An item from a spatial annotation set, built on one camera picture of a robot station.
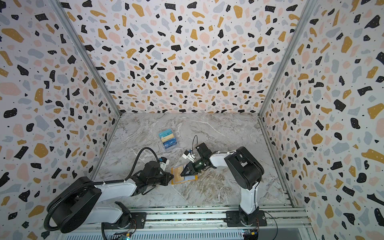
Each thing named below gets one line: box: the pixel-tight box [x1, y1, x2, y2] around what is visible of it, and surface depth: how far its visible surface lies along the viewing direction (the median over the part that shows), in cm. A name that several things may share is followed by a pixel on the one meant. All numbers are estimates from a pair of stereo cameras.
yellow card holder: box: [171, 165, 199, 185], surface depth 88 cm
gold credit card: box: [173, 165, 185, 183], surface depth 89 cm
